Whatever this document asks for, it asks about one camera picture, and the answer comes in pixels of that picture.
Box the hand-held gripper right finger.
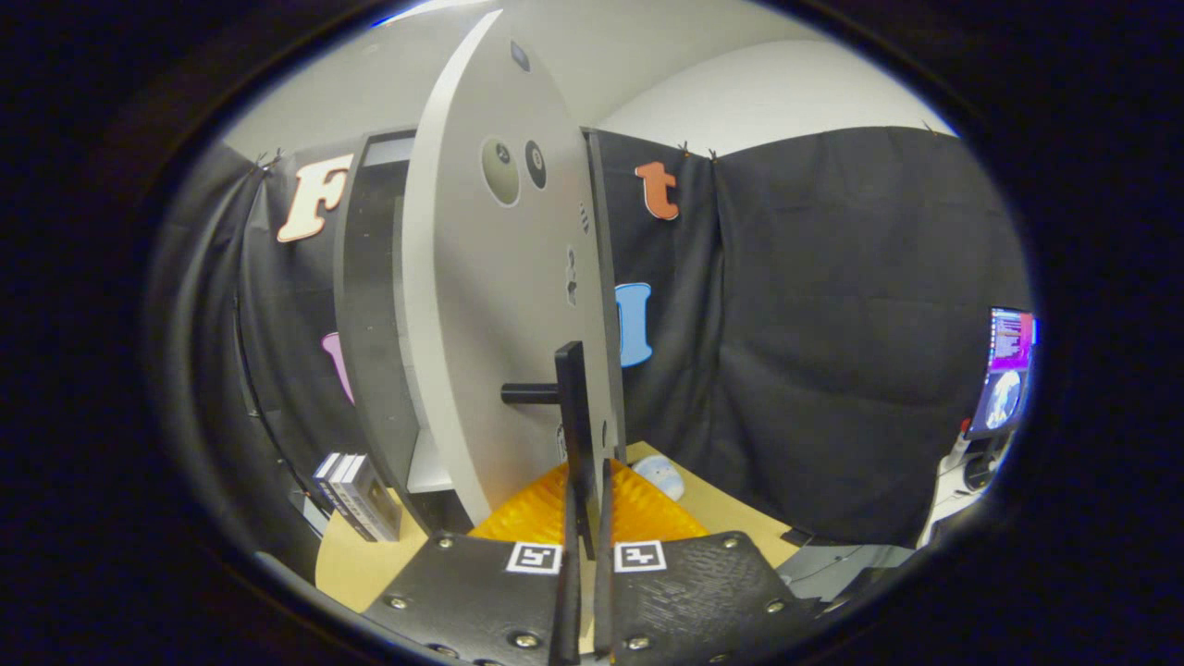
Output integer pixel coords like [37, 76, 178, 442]
[592, 458, 824, 666]

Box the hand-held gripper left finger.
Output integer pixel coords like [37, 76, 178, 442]
[361, 461, 584, 666]

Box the black door handle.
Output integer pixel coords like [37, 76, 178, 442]
[501, 340, 602, 561]

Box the pale blue rounded object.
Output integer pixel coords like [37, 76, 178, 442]
[633, 454, 686, 501]

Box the grey book set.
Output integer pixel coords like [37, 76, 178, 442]
[313, 451, 404, 543]

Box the dark grey cabinet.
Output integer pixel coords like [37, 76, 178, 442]
[333, 125, 630, 537]

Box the white side desk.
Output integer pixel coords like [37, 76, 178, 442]
[916, 430, 1014, 549]

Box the black backdrop cloth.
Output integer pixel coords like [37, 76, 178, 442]
[162, 125, 1032, 547]

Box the computer monitor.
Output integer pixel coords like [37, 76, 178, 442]
[962, 305, 1039, 493]

